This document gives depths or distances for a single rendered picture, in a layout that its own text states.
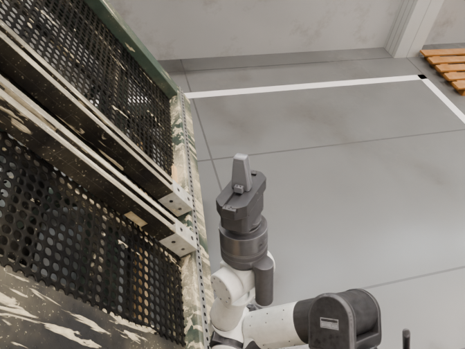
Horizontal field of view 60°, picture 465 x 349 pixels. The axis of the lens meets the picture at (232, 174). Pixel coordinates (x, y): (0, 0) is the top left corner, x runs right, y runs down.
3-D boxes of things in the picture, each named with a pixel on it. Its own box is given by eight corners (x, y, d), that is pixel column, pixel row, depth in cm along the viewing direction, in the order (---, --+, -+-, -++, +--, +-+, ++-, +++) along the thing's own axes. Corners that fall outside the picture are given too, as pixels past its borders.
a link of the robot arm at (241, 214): (279, 174, 71) (278, 227, 77) (230, 164, 74) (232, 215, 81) (253, 215, 61) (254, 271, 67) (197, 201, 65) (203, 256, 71)
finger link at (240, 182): (250, 157, 64) (250, 190, 67) (231, 154, 65) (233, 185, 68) (245, 162, 63) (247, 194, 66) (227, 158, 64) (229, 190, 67)
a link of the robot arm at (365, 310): (315, 298, 94) (369, 286, 87) (325, 338, 91) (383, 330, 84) (288, 302, 86) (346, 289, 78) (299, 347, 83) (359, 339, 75)
